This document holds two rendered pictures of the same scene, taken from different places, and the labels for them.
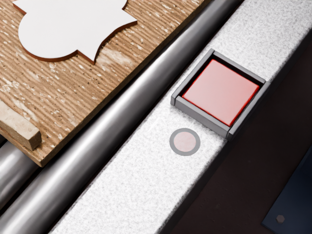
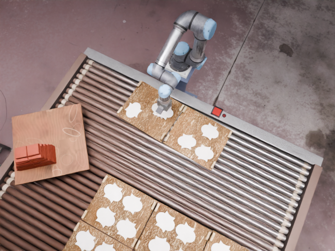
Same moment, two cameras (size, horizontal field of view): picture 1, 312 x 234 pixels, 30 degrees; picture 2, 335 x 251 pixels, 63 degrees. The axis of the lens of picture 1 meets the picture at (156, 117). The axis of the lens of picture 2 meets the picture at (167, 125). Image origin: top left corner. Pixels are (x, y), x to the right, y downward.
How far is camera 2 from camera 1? 1.80 m
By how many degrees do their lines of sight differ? 35
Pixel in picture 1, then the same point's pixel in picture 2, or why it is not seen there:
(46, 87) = (222, 132)
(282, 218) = not seen: hidden behind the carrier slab
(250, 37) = (205, 108)
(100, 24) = (211, 127)
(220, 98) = (218, 111)
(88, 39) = (214, 128)
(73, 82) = (220, 129)
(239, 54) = (209, 110)
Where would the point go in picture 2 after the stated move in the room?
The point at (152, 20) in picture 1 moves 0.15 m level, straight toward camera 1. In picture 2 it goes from (208, 121) to (227, 118)
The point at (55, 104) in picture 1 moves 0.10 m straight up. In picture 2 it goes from (224, 131) to (227, 127)
